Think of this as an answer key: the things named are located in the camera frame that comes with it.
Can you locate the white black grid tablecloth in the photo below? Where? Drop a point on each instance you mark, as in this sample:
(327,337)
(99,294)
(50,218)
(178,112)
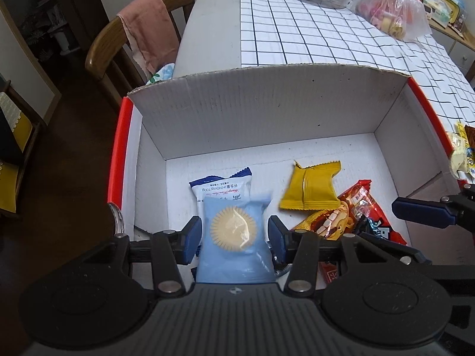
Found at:
(275,32)

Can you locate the yellow minion snack packet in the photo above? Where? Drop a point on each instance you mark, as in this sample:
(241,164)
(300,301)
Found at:
(469,152)

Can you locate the pink snacks plastic bag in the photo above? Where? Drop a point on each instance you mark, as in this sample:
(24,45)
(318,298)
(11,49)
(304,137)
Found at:
(405,20)

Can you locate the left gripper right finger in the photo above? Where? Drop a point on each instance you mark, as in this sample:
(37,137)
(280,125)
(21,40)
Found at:
(300,249)

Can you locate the white blue snack packet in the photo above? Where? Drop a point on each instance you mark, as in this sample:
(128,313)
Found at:
(236,188)

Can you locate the red cardboard box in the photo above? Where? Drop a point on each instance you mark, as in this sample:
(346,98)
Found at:
(378,124)

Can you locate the copper foil snack bag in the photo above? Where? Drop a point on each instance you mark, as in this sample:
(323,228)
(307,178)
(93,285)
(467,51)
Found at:
(470,133)

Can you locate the cream pastry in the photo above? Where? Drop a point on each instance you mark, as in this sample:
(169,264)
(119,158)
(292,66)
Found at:
(458,158)

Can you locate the pink towel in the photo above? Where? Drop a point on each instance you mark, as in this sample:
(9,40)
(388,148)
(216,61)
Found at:
(151,34)

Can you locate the orange brown snack packet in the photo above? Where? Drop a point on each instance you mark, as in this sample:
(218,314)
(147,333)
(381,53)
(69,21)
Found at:
(329,224)

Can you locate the yellow square snack packet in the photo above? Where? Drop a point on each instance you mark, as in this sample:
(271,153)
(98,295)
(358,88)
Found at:
(311,189)

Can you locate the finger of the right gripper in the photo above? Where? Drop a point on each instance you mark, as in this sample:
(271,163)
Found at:
(429,213)

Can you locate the red snack packet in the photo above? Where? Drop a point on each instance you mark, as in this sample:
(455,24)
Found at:
(361,202)

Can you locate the black purple snack packet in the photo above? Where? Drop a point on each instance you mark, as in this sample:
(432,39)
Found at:
(372,227)

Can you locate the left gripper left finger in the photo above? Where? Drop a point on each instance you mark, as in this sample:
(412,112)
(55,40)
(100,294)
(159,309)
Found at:
(169,249)

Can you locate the grey drawer cabinet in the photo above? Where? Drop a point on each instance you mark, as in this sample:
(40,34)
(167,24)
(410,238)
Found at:
(460,49)

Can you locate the wooden chair with towel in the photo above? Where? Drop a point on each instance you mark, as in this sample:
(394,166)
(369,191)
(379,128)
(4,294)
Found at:
(109,59)

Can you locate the light blue cookie packet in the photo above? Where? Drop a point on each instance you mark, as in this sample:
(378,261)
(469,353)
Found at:
(234,248)

